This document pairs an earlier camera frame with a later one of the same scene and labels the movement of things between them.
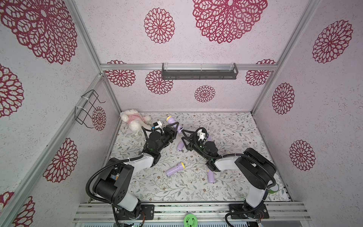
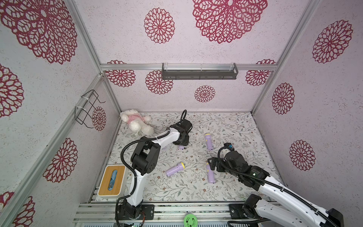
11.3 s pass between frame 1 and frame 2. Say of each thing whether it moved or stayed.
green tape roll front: stayed
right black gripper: moved
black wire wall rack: stayed
